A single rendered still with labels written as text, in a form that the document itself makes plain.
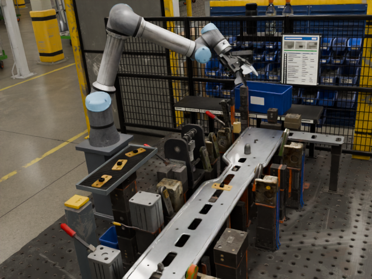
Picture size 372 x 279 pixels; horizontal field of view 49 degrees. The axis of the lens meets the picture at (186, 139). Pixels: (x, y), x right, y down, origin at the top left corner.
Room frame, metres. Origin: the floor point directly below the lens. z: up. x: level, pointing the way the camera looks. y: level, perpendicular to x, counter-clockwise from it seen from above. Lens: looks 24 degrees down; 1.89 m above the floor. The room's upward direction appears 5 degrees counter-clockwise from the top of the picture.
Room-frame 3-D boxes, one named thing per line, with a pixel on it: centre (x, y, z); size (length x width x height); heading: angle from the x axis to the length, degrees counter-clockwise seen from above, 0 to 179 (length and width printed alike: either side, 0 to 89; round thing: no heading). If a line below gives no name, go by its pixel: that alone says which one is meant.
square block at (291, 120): (2.08, -0.59, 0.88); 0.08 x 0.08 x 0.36; 62
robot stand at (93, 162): (1.84, 0.40, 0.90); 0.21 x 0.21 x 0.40; 61
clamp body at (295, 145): (1.75, -0.51, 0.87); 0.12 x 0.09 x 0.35; 62
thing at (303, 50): (2.34, -0.70, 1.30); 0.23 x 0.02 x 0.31; 62
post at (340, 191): (1.86, -0.76, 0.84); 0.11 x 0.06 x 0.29; 62
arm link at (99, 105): (1.85, 0.40, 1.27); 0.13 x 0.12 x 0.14; 7
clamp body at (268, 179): (1.46, -0.32, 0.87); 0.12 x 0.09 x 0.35; 62
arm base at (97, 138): (1.84, 0.40, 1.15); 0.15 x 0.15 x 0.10
